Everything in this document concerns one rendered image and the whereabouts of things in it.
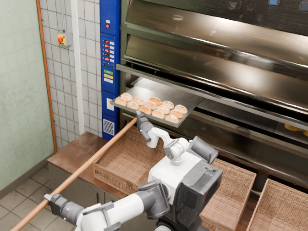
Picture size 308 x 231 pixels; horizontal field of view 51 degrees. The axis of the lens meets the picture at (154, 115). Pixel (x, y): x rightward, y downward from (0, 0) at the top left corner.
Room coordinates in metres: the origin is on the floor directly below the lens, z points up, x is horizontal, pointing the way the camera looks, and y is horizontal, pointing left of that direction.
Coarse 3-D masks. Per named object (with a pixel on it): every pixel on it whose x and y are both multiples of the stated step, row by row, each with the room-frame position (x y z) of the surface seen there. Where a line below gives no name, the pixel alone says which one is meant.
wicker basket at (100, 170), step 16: (128, 144) 2.23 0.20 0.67; (144, 144) 2.17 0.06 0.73; (160, 144) 2.12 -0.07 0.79; (96, 160) 1.91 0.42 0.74; (112, 160) 2.10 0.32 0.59; (128, 160) 2.12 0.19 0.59; (144, 160) 2.13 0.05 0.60; (96, 176) 1.88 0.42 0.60; (112, 176) 1.81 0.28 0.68; (128, 176) 1.92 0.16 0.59; (144, 176) 1.94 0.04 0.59; (128, 192) 1.73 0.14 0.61
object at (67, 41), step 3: (57, 33) 2.58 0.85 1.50; (60, 33) 2.56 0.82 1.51; (63, 33) 2.56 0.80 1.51; (66, 33) 2.57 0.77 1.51; (69, 33) 2.58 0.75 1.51; (57, 36) 2.58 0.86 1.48; (60, 36) 2.56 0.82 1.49; (66, 36) 2.55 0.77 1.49; (69, 36) 2.58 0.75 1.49; (57, 39) 2.58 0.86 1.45; (63, 39) 2.55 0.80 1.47; (66, 39) 2.55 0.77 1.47; (69, 39) 2.57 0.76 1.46; (63, 42) 2.55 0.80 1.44; (66, 42) 2.54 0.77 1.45; (69, 42) 2.57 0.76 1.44; (66, 45) 2.54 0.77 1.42
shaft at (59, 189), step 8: (136, 120) 1.83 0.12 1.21; (128, 128) 1.73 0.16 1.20; (120, 136) 1.64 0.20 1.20; (112, 144) 1.56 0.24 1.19; (88, 160) 1.37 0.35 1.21; (80, 168) 1.31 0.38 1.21; (72, 176) 1.24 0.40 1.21; (64, 184) 1.18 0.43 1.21; (40, 208) 1.02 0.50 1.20; (32, 216) 0.97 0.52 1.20; (24, 224) 0.93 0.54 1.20
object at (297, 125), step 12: (132, 72) 2.15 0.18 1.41; (168, 84) 2.01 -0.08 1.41; (192, 84) 2.06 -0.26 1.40; (204, 96) 1.89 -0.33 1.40; (228, 96) 1.92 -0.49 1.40; (240, 96) 1.96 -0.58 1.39; (240, 108) 1.77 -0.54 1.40; (264, 108) 1.79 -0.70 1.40; (276, 108) 1.83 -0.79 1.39; (276, 120) 1.67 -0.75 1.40
